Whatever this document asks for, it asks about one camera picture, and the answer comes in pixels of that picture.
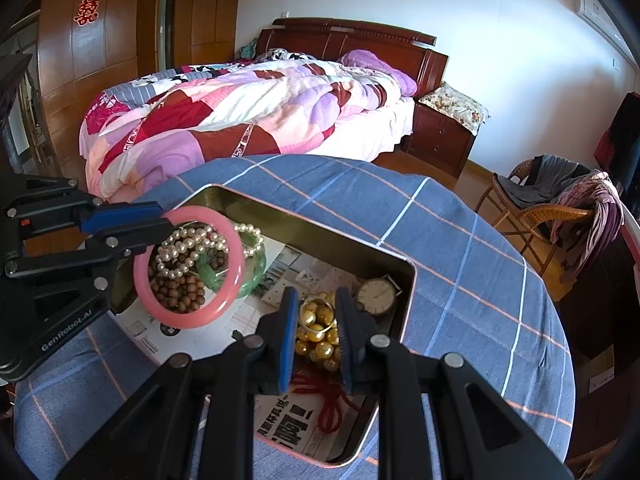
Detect white pearl necklace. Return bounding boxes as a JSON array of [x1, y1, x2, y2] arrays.
[[154, 222, 266, 281]]

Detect brown wooden bead bracelet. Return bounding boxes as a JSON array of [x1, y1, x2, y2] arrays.
[[148, 249, 229, 316]]

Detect pink jade bangle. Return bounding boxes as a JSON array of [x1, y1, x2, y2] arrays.
[[134, 206, 245, 330]]

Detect red cord coin pendant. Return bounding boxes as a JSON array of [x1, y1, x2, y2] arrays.
[[290, 370, 360, 434]]

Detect green jade bangle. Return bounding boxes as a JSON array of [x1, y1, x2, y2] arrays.
[[196, 230, 267, 297]]

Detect wristwatch with white face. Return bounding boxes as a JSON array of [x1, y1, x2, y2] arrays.
[[356, 276, 401, 316]]

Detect gold pearl bead necklace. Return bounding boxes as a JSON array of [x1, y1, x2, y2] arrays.
[[293, 291, 346, 373]]

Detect blue plaid tablecloth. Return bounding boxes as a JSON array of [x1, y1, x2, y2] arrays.
[[13, 153, 575, 480]]

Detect pink patchwork quilt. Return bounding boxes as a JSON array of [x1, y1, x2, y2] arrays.
[[79, 53, 407, 202]]

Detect printed paper in tin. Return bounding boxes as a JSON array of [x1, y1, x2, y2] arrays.
[[115, 240, 364, 467]]

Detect pink metal tin box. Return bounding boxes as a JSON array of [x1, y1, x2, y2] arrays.
[[106, 184, 418, 469]]

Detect brown wooden wardrobe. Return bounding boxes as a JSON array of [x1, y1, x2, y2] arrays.
[[37, 0, 239, 180]]

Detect red double happiness sticker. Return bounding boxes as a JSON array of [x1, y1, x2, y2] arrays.
[[73, 0, 100, 27]]

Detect wicker chair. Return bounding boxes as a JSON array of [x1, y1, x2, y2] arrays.
[[474, 174, 593, 276]]

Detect purple pink garment on chair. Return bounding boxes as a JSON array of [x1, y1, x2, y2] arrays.
[[552, 170, 624, 278]]

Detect grey garment on chair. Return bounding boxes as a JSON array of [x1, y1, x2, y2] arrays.
[[496, 154, 590, 209]]

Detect dark wooden nightstand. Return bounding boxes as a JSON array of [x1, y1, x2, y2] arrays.
[[400, 103, 475, 178]]

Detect dark coats on rack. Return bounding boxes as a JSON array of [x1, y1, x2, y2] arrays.
[[593, 92, 640, 209]]

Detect purple pillow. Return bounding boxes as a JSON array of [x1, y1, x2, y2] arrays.
[[337, 49, 418, 98]]

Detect floral cushion on nightstand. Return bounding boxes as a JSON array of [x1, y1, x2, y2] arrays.
[[419, 81, 490, 136]]

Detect dark wooden bed frame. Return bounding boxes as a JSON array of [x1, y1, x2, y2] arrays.
[[256, 18, 448, 99]]

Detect white wall air conditioner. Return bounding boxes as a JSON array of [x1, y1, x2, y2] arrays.
[[575, 0, 639, 68]]

